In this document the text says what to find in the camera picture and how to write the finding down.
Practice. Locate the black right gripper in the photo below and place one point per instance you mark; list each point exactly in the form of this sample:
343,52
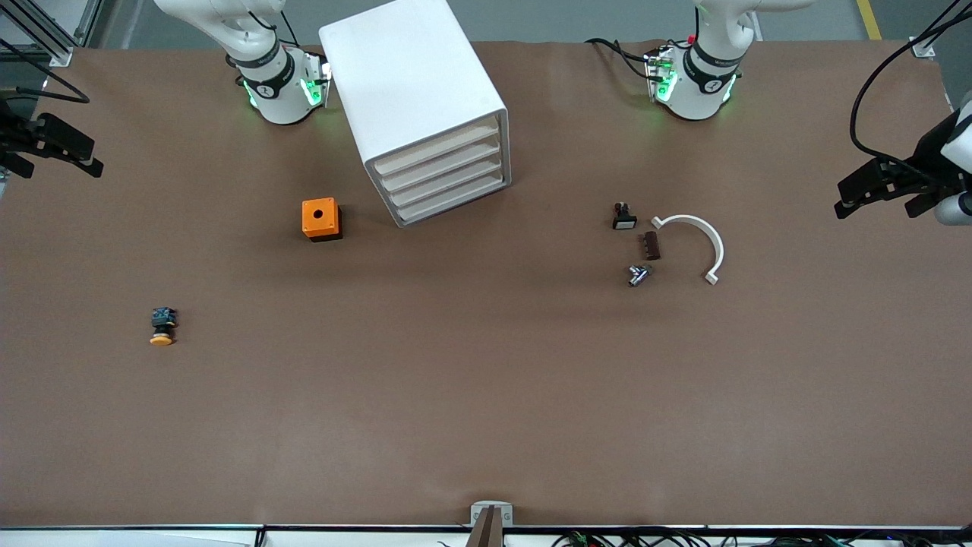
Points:
17,137

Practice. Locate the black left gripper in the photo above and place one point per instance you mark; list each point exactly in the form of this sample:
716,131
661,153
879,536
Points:
921,163

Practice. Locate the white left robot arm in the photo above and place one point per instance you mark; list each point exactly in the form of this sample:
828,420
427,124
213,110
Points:
706,76

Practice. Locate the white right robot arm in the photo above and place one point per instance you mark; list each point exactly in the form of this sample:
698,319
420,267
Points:
266,76

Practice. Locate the yellow push button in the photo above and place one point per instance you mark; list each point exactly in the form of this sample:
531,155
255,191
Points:
162,327

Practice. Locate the small brown block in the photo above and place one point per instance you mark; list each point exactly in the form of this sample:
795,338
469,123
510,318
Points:
651,245

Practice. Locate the silver metal connector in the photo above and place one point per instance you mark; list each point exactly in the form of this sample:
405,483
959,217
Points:
639,274

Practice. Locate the orange box with hole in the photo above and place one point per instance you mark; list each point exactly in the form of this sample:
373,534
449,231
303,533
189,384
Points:
319,216

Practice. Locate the brown pole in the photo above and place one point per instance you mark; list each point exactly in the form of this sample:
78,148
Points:
487,532

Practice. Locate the aluminium frame profile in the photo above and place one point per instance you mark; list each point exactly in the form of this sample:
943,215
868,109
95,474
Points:
923,47
61,56

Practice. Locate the white curved bracket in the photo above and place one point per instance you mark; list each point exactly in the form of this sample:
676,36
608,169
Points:
710,235

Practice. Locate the black switch with white face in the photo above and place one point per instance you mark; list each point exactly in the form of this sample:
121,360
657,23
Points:
624,219

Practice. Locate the grey table edge bracket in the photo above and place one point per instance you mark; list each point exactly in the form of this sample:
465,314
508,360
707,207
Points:
491,513

